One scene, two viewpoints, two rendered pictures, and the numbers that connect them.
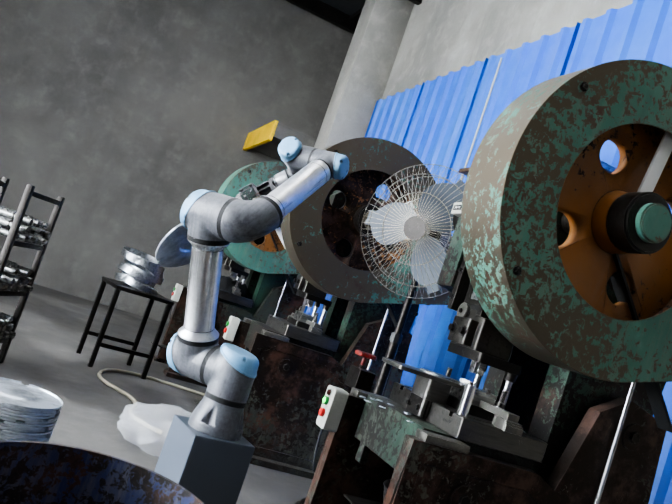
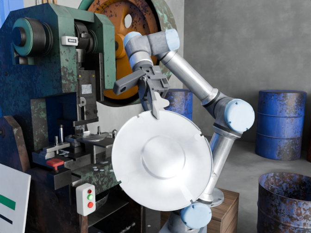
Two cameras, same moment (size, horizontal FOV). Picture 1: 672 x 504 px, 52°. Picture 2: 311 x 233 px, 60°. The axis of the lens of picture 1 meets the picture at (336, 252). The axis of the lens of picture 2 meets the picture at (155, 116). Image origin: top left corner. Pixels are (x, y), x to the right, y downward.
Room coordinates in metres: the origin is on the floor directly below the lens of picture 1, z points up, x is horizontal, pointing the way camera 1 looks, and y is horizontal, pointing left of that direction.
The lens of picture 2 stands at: (2.71, 1.03, 1.18)
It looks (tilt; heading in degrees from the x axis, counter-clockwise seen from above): 10 degrees down; 235
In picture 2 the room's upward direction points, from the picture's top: straight up
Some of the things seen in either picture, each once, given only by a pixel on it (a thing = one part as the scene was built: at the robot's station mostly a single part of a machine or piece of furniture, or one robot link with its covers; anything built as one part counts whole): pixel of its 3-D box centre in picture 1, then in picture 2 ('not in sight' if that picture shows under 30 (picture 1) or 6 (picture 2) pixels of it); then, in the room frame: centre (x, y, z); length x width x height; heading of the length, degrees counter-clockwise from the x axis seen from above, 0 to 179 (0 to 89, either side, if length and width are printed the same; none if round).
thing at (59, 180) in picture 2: (355, 393); (60, 188); (2.40, -0.22, 0.62); 0.10 x 0.06 x 0.20; 20
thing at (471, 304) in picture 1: (487, 304); (81, 93); (2.17, -0.50, 1.04); 0.17 x 0.15 x 0.30; 110
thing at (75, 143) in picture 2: (469, 393); (80, 138); (2.18, -0.54, 0.76); 0.15 x 0.09 x 0.05; 20
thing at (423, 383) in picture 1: (419, 391); (99, 150); (2.12, -0.38, 0.72); 0.25 x 0.14 x 0.14; 110
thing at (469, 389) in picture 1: (466, 398); (115, 136); (1.97, -0.48, 0.75); 0.03 x 0.03 x 0.10; 20
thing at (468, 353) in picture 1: (482, 362); (77, 122); (2.18, -0.55, 0.86); 0.20 x 0.16 x 0.05; 20
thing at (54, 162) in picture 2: (363, 363); (55, 168); (2.41, -0.21, 0.72); 0.07 x 0.06 x 0.08; 110
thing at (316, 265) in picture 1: (368, 318); not in sight; (3.93, -0.29, 0.87); 1.53 x 0.99 x 1.74; 108
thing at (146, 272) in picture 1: (129, 309); not in sight; (4.77, 1.20, 0.40); 0.45 x 0.40 x 0.79; 32
